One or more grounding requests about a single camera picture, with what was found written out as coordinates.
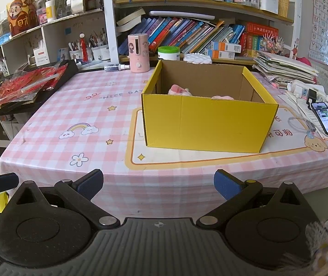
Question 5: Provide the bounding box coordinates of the red decoration pack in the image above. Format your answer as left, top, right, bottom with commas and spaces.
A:
0, 65, 68, 104

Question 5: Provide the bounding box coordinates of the white box red label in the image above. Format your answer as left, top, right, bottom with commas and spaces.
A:
33, 41, 50, 65

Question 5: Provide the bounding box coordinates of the yellow cardboard box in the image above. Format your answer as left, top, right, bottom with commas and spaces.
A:
141, 59, 279, 154

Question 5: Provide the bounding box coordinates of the large white pen cup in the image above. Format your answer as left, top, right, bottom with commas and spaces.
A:
89, 33, 110, 61

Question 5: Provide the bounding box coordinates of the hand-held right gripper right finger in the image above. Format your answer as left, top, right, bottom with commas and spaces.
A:
196, 169, 314, 231

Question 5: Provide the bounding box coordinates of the thick cream book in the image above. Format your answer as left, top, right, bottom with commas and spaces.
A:
116, 8, 147, 32

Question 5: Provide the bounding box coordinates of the red boxed book set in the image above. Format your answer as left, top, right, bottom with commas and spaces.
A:
240, 22, 279, 57

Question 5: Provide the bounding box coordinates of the pink humidifier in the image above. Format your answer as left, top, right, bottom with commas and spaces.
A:
128, 34, 150, 74

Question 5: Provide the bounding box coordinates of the fortune god figure box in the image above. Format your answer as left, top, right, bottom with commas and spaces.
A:
7, 0, 38, 37

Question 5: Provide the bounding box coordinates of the white bottle yellow label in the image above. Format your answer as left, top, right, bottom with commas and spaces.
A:
45, 0, 56, 22

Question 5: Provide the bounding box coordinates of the orange white box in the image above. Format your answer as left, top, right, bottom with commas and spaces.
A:
211, 41, 242, 53
205, 49, 236, 59

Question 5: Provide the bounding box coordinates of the black side table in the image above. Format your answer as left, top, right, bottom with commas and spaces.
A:
0, 60, 79, 118

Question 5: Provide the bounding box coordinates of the pink plush pig toy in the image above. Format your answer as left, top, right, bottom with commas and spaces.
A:
168, 84, 194, 96

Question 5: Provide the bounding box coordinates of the white pen holder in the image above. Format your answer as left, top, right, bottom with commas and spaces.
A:
259, 0, 279, 15

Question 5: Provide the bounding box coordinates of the black smartphone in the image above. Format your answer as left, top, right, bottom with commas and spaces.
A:
310, 101, 328, 137

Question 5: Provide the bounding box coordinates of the white bookshelf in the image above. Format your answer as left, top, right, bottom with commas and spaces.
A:
0, 0, 301, 78

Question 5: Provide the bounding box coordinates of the white jar green lid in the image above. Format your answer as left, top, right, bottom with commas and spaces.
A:
157, 46, 181, 61

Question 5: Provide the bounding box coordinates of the white power strip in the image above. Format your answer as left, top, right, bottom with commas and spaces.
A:
287, 80, 328, 104

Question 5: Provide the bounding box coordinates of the row of colourful books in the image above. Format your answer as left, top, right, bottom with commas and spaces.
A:
117, 16, 245, 56

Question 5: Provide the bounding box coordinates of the colourful flower ornament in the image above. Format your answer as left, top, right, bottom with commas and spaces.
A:
260, 33, 285, 55

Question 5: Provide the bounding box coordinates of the red dress figurine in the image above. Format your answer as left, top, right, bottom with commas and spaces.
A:
79, 34, 89, 62

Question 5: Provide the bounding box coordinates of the stack of papers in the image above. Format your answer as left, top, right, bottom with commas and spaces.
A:
252, 50, 320, 89

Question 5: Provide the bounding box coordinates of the black charger plug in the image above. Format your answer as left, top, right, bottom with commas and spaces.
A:
306, 89, 318, 105

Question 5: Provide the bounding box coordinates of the small white pen cup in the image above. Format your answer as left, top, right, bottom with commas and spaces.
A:
68, 41, 82, 61

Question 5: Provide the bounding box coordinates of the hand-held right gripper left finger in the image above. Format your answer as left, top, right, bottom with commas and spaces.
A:
7, 169, 121, 231

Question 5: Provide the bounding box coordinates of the pink checkered tablecloth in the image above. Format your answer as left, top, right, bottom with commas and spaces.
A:
0, 63, 328, 222

